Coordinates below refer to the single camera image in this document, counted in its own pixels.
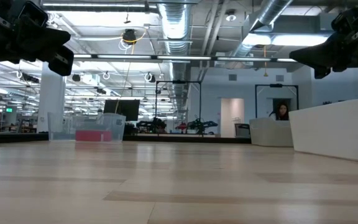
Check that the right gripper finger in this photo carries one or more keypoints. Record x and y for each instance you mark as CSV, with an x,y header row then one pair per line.
x,y
319,56

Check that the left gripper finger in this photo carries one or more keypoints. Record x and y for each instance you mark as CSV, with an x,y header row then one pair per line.
x,y
51,39

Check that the red rectangular block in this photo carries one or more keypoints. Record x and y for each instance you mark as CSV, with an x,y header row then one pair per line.
x,y
89,136

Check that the black background robot arm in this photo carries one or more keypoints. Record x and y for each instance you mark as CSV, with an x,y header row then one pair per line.
x,y
154,125
202,125

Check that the ceiling light panel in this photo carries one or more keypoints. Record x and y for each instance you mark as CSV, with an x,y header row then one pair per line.
x,y
291,40

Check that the white square column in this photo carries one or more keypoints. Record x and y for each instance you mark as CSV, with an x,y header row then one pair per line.
x,y
51,99

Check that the person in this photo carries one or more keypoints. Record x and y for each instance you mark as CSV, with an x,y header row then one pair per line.
x,y
282,112

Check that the white plastic bin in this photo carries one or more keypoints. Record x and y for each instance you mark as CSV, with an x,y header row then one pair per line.
x,y
337,130

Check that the clear plastic bin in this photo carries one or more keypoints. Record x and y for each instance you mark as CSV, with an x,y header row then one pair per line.
x,y
61,124

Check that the black monitor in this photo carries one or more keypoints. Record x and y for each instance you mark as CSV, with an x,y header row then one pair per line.
x,y
126,109

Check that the black office chair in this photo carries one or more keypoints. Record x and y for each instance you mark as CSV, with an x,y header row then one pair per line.
x,y
242,129

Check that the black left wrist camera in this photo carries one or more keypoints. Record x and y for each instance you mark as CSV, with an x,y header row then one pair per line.
x,y
34,14

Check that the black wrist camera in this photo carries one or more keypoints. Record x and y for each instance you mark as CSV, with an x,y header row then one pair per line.
x,y
34,14
343,21

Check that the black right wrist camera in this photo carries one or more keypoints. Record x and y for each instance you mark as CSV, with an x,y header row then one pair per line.
x,y
343,21

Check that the silver ventilation duct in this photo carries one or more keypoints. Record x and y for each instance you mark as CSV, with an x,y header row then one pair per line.
x,y
272,9
176,25

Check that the black station frame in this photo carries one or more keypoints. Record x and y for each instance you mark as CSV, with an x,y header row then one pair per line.
x,y
256,96
156,105

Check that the black overhead camera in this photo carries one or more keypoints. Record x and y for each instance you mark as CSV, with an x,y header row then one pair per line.
x,y
129,36

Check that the black aluminium table frame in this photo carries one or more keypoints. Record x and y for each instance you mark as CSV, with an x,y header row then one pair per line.
x,y
182,139

